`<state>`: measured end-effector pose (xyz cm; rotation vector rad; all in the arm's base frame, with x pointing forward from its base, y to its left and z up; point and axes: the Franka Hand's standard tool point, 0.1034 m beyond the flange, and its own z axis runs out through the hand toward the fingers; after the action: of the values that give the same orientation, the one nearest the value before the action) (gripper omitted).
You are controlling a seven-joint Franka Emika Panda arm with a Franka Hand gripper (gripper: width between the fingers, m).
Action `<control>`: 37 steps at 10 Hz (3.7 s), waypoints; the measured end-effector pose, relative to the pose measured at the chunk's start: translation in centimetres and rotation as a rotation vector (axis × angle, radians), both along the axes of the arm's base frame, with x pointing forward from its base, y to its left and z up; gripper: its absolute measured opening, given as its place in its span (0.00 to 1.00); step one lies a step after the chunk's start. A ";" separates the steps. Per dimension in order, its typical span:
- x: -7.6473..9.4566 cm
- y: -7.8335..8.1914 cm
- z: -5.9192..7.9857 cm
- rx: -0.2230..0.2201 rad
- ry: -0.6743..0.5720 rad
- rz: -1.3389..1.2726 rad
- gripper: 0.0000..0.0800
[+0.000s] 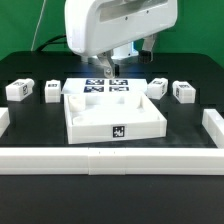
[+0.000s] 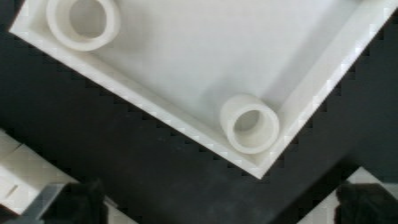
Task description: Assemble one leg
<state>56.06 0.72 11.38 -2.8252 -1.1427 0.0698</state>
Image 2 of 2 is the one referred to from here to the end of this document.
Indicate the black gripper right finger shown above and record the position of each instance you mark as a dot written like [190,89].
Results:
[368,205]

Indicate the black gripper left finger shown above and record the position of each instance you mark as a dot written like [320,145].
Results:
[78,207]

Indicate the white square table top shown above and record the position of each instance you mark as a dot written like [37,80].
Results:
[208,48]

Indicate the white U-shaped obstacle fence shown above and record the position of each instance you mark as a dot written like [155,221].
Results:
[32,182]

